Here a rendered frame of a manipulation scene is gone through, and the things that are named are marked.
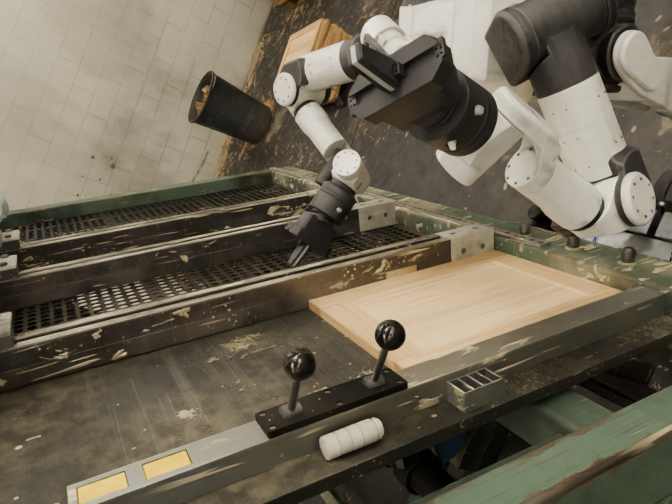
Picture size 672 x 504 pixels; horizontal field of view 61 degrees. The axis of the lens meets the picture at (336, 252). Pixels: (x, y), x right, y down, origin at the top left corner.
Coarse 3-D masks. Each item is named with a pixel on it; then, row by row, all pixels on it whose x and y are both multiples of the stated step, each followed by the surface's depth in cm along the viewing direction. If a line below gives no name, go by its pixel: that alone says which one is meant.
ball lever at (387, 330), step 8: (384, 320) 70; (392, 320) 69; (376, 328) 69; (384, 328) 68; (392, 328) 68; (400, 328) 68; (376, 336) 69; (384, 336) 68; (392, 336) 68; (400, 336) 68; (384, 344) 68; (392, 344) 68; (400, 344) 68; (384, 352) 71; (384, 360) 73; (376, 368) 74; (368, 376) 76; (376, 376) 75; (368, 384) 76; (376, 384) 76
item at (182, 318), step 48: (432, 240) 129; (480, 240) 133; (240, 288) 110; (288, 288) 113; (336, 288) 118; (0, 336) 89; (48, 336) 96; (96, 336) 98; (144, 336) 102; (192, 336) 106; (0, 384) 93
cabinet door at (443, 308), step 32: (480, 256) 132; (512, 256) 130; (352, 288) 119; (384, 288) 118; (416, 288) 117; (448, 288) 116; (480, 288) 114; (512, 288) 113; (544, 288) 111; (576, 288) 109; (608, 288) 108; (352, 320) 104; (416, 320) 102; (448, 320) 101; (480, 320) 100; (512, 320) 99; (416, 352) 90; (448, 352) 89
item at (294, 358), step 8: (288, 352) 64; (296, 352) 64; (304, 352) 64; (312, 352) 65; (288, 360) 63; (296, 360) 63; (304, 360) 63; (312, 360) 64; (288, 368) 63; (296, 368) 63; (304, 368) 63; (312, 368) 64; (288, 376) 64; (296, 376) 63; (304, 376) 63; (296, 384) 67; (296, 392) 68; (296, 400) 69; (280, 408) 71; (288, 408) 71; (296, 408) 71; (288, 416) 70
